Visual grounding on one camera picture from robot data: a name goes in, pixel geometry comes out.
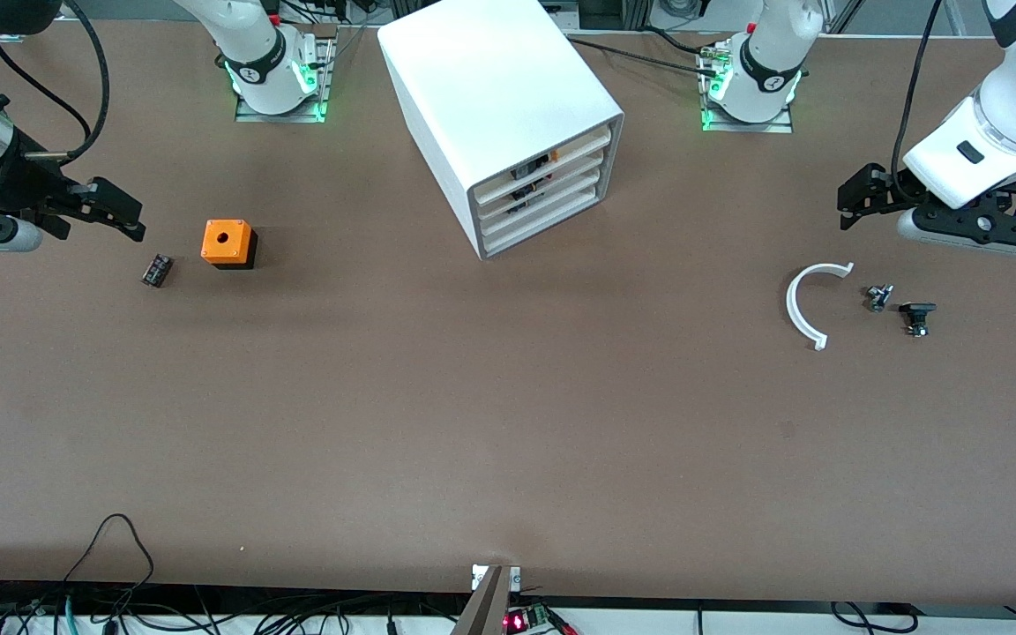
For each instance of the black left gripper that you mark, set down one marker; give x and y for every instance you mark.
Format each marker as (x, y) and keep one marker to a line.
(878, 188)

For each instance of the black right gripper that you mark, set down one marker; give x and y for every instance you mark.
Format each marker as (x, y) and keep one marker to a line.
(25, 183)

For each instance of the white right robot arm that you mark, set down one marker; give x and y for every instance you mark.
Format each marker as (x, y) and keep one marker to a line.
(252, 44)

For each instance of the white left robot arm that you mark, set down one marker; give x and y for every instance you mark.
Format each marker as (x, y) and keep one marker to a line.
(993, 123)

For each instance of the orange black button box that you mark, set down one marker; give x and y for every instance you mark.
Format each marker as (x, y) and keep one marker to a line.
(227, 242)

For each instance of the small black cylindrical component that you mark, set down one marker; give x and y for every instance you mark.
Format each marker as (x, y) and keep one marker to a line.
(156, 270)

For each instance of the small grey metal component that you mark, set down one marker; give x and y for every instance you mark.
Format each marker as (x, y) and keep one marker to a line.
(878, 296)

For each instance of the white curved plastic clip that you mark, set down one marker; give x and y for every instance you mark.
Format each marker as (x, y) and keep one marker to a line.
(792, 309)

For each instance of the small black clamp part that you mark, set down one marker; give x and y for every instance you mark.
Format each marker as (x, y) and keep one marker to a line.
(917, 311)

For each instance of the circuit board with red light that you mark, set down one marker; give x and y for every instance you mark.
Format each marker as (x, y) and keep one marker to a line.
(526, 620)

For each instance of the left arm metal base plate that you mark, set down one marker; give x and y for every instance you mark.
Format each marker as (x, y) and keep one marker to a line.
(781, 123)

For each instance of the aluminium frame corner post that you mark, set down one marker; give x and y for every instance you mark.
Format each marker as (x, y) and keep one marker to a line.
(10, 38)

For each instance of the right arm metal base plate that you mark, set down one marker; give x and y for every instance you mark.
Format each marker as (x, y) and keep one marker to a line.
(323, 79)

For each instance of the grey metal camera bracket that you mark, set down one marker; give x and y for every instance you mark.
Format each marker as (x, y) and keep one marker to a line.
(489, 604)

